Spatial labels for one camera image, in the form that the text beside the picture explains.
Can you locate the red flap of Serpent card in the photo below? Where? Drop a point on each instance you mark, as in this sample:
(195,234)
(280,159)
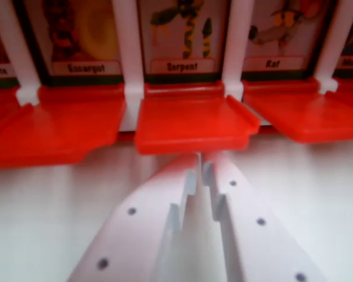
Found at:
(191,123)

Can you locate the red flap of Escargot card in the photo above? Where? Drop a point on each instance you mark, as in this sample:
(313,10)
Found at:
(61,129)

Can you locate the red flap of Rat card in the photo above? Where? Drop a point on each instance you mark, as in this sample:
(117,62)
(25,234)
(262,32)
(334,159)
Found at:
(306,114)

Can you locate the red and white game board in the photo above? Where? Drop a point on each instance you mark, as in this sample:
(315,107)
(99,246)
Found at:
(129,97)

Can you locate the Rat picture card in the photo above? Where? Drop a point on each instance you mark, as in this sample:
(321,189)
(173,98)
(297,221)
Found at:
(279,41)

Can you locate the Escargot picture card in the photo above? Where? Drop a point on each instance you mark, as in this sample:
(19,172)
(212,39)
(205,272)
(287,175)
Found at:
(82,44)

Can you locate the Serpent picture card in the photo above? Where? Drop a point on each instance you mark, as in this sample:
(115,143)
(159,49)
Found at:
(182,38)

